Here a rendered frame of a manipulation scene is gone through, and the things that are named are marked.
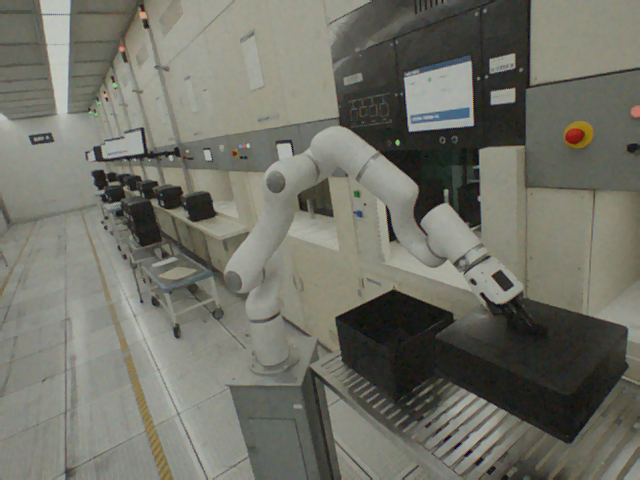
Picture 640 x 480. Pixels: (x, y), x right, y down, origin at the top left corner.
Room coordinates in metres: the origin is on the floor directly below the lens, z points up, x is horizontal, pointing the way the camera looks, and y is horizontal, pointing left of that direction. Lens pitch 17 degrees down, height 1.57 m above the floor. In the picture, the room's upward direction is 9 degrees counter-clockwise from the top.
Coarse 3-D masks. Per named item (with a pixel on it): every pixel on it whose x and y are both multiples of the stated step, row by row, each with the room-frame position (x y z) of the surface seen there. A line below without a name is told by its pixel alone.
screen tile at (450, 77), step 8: (440, 72) 1.35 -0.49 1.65; (448, 72) 1.32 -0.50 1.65; (456, 72) 1.29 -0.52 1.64; (440, 80) 1.35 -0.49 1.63; (448, 80) 1.32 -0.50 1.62; (456, 80) 1.29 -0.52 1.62; (464, 80) 1.27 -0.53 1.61; (464, 88) 1.27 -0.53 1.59; (440, 96) 1.35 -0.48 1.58; (448, 96) 1.32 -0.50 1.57; (456, 96) 1.30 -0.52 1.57; (464, 96) 1.27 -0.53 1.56; (440, 104) 1.35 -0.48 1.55; (448, 104) 1.32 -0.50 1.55
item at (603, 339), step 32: (480, 320) 0.79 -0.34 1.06; (544, 320) 0.74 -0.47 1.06; (576, 320) 0.72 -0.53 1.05; (448, 352) 0.72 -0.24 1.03; (480, 352) 0.67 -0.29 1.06; (512, 352) 0.65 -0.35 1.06; (544, 352) 0.64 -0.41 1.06; (576, 352) 0.62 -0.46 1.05; (608, 352) 0.61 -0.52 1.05; (480, 384) 0.66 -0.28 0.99; (512, 384) 0.60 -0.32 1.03; (544, 384) 0.55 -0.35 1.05; (576, 384) 0.54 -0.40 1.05; (608, 384) 0.62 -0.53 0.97; (544, 416) 0.55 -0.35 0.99; (576, 416) 0.53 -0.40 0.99
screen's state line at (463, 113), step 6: (462, 108) 1.28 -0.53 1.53; (468, 108) 1.26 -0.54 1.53; (420, 114) 1.43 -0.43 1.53; (426, 114) 1.41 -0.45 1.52; (432, 114) 1.38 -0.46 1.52; (438, 114) 1.36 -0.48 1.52; (444, 114) 1.34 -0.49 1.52; (450, 114) 1.32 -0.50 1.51; (456, 114) 1.30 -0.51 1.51; (462, 114) 1.28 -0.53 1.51; (468, 114) 1.26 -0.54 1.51; (414, 120) 1.46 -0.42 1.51; (420, 120) 1.43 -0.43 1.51; (426, 120) 1.41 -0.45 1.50; (432, 120) 1.39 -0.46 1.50; (438, 120) 1.36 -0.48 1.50; (444, 120) 1.34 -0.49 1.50
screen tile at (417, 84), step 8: (408, 80) 1.47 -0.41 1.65; (416, 80) 1.44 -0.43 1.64; (424, 80) 1.41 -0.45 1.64; (432, 80) 1.37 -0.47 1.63; (408, 88) 1.47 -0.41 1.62; (416, 88) 1.44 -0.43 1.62; (424, 88) 1.41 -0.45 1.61; (432, 88) 1.38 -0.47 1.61; (432, 96) 1.38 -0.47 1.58; (416, 104) 1.44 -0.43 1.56; (424, 104) 1.41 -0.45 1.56; (432, 104) 1.38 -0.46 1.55
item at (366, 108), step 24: (336, 0) 1.78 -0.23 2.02; (360, 0) 1.65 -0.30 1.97; (360, 96) 1.71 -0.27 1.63; (384, 96) 1.58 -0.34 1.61; (504, 96) 1.15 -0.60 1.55; (360, 120) 1.72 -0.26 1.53; (384, 120) 1.59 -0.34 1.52; (456, 168) 2.26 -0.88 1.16; (360, 192) 1.79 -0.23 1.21; (456, 192) 2.26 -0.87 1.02
